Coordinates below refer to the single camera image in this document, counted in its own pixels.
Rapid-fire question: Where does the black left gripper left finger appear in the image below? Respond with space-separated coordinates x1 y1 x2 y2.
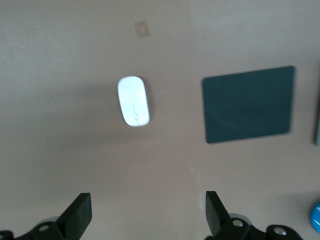
14 192 93 240

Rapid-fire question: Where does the silver grey laptop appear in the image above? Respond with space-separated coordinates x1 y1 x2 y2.
313 84 320 146

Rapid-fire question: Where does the blue round object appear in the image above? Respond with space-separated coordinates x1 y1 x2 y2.
309 201 320 229

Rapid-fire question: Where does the white computer mouse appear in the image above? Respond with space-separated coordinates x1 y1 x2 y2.
117 75 151 127

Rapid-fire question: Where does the dark mouse pad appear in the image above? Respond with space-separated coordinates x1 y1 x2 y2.
201 65 296 145

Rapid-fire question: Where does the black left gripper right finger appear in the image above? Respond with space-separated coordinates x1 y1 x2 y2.
205 190 252 240

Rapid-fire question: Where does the small beige tape sticker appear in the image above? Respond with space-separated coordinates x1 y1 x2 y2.
134 21 151 39

